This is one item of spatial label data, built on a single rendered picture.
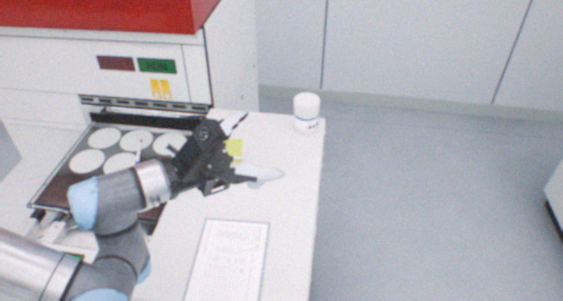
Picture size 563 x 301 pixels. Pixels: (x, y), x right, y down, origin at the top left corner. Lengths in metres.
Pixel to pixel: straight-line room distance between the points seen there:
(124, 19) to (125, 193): 0.58
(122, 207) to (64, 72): 0.80
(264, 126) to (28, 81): 0.80
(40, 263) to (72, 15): 0.75
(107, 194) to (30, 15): 0.73
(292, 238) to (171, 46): 0.62
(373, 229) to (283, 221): 1.29
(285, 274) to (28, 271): 0.46
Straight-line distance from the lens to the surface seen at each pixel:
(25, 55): 1.46
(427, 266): 2.11
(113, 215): 0.68
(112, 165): 1.23
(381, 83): 2.89
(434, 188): 2.45
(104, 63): 1.31
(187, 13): 1.06
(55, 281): 0.62
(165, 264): 0.88
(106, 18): 1.16
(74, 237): 1.11
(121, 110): 1.37
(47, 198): 1.21
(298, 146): 1.09
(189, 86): 1.23
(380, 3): 2.63
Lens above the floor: 1.68
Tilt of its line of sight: 40 degrees down
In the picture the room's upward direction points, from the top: straight up
